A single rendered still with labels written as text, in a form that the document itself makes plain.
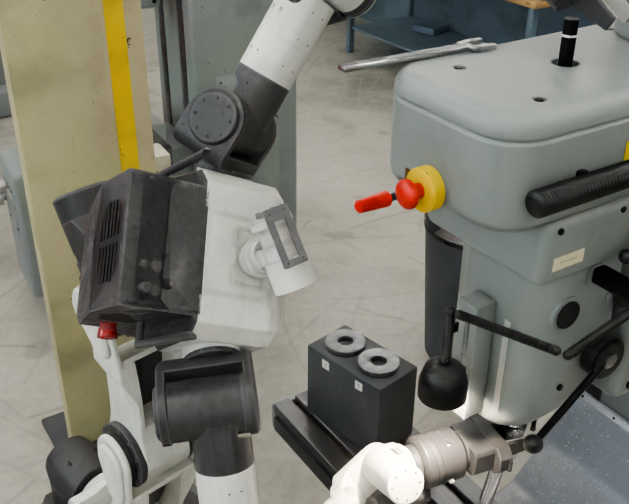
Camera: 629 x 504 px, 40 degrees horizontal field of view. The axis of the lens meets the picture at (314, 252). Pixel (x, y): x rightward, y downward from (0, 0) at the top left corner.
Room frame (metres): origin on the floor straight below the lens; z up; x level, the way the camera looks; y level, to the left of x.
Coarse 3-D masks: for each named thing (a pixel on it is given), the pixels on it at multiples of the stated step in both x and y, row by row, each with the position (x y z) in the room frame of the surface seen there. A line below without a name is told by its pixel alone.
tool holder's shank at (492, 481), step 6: (492, 474) 1.13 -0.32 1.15; (498, 474) 1.13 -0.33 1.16; (486, 480) 1.13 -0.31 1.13; (492, 480) 1.13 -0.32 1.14; (498, 480) 1.13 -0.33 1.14; (486, 486) 1.13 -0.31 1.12; (492, 486) 1.12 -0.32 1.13; (486, 492) 1.13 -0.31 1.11; (492, 492) 1.12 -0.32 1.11; (480, 498) 1.13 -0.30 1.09; (486, 498) 1.12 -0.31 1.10; (492, 498) 1.13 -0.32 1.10
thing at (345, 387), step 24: (336, 336) 1.58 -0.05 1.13; (360, 336) 1.58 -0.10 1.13; (312, 360) 1.55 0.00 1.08; (336, 360) 1.51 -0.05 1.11; (360, 360) 1.49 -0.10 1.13; (384, 360) 1.50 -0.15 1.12; (312, 384) 1.55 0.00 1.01; (336, 384) 1.50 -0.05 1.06; (360, 384) 1.45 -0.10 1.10; (384, 384) 1.43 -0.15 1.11; (408, 384) 1.47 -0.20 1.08; (312, 408) 1.55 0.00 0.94; (336, 408) 1.50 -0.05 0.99; (360, 408) 1.45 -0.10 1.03; (384, 408) 1.42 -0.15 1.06; (408, 408) 1.48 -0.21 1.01; (360, 432) 1.44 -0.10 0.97; (384, 432) 1.42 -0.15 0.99; (408, 432) 1.48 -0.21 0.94
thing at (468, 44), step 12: (432, 48) 1.17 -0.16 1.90; (444, 48) 1.18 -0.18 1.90; (456, 48) 1.18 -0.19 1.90; (468, 48) 1.19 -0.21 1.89; (480, 48) 1.18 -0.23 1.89; (492, 48) 1.20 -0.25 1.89; (372, 60) 1.12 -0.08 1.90; (384, 60) 1.12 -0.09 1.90; (396, 60) 1.13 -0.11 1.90; (408, 60) 1.14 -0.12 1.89
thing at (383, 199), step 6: (384, 192) 1.10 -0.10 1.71; (366, 198) 1.09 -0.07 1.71; (372, 198) 1.09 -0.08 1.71; (378, 198) 1.09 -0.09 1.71; (384, 198) 1.09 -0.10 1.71; (390, 198) 1.10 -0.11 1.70; (360, 204) 1.08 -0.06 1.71; (366, 204) 1.08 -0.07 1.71; (372, 204) 1.08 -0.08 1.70; (378, 204) 1.09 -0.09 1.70; (384, 204) 1.09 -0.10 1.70; (390, 204) 1.10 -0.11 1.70; (360, 210) 1.08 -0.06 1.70; (366, 210) 1.08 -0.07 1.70; (372, 210) 1.09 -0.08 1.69
